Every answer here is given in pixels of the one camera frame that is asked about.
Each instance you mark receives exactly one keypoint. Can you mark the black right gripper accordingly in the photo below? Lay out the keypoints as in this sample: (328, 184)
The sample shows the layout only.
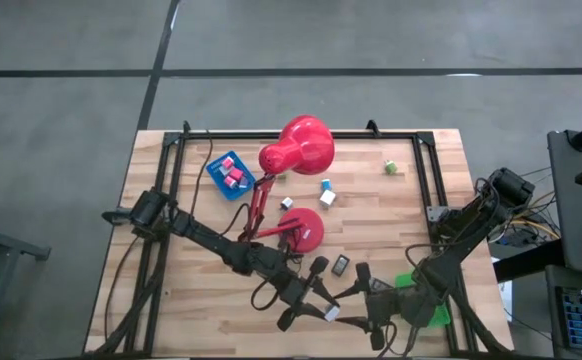
(388, 307)

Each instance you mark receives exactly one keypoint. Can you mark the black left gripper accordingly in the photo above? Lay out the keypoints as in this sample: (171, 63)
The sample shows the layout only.
(298, 295)

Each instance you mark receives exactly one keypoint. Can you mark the white case with window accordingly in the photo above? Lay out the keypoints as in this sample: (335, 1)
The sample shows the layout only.
(332, 313)

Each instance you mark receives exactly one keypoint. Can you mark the black case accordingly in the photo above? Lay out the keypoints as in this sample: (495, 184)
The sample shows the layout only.
(340, 265)

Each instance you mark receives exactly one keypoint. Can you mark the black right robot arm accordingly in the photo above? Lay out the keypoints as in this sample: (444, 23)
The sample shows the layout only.
(463, 225)

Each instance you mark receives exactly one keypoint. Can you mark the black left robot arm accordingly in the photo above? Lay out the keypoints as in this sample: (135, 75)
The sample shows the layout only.
(211, 237)

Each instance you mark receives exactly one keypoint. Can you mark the green plastic basket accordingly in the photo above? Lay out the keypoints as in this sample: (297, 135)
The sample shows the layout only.
(441, 316)

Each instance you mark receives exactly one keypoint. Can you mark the teal charger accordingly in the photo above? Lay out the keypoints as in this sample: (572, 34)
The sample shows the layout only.
(326, 184)

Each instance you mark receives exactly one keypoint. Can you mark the green and white charger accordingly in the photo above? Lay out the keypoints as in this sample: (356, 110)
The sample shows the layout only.
(391, 167)

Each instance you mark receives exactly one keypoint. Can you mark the blue plastic basket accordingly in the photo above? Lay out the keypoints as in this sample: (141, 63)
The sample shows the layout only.
(218, 186)

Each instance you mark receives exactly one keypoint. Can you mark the red desk lamp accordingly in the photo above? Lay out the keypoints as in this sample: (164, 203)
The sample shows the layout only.
(301, 145)

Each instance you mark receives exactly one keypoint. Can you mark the dark grey cart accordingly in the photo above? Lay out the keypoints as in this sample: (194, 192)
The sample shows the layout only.
(571, 210)

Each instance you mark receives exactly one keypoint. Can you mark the grey metal stand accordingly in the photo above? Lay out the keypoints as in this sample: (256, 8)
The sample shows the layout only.
(21, 246)

